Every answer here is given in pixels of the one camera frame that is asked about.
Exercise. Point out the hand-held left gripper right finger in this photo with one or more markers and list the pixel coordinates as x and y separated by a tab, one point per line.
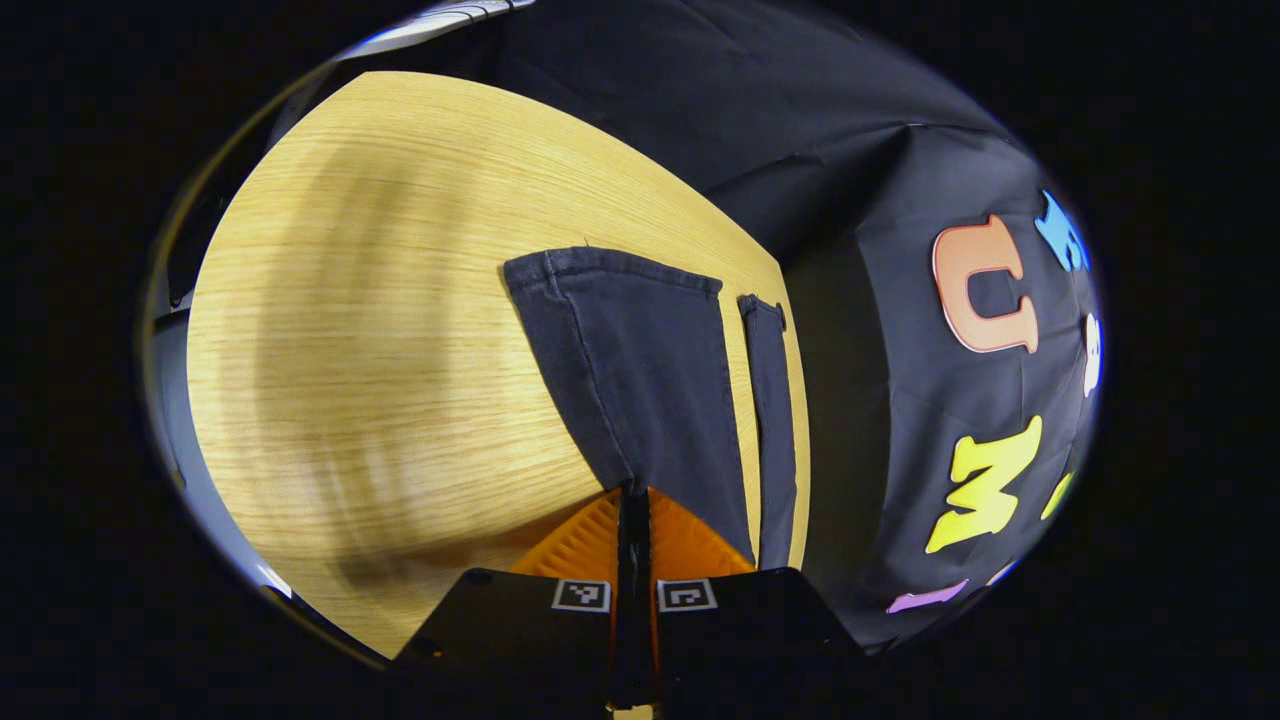
750	630

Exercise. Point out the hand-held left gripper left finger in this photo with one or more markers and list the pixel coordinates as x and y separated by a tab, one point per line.
520	640

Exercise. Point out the dark grey jeans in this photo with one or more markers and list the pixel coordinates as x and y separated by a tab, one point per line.
650	380

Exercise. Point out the black backdrop cloth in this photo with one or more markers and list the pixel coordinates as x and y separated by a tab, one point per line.
900	150

